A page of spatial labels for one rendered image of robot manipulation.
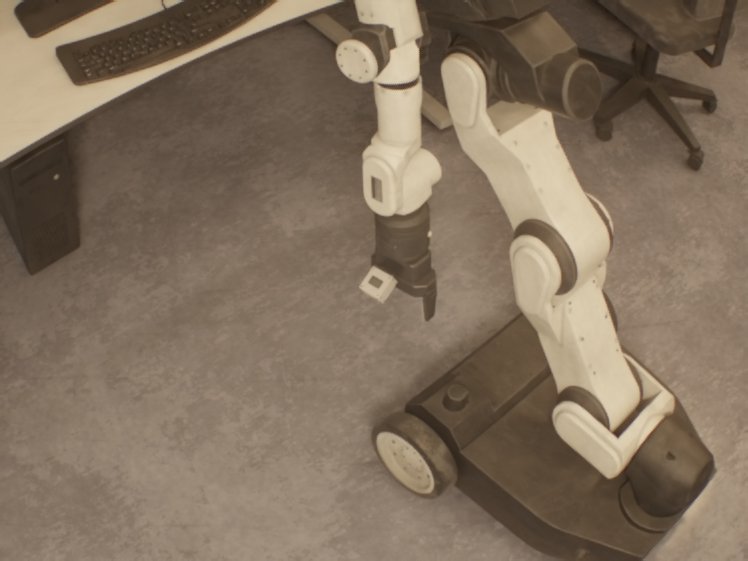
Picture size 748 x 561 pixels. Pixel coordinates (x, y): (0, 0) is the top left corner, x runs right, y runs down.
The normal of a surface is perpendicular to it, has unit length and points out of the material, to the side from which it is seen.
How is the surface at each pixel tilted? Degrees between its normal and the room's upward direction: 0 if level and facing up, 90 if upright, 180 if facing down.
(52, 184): 90
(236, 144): 0
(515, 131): 41
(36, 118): 0
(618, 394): 33
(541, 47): 24
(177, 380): 0
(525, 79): 90
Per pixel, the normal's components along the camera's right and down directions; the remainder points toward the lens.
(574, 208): 0.38, -0.29
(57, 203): 0.60, 0.65
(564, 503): 0.07, -0.63
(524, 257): -0.72, 0.50
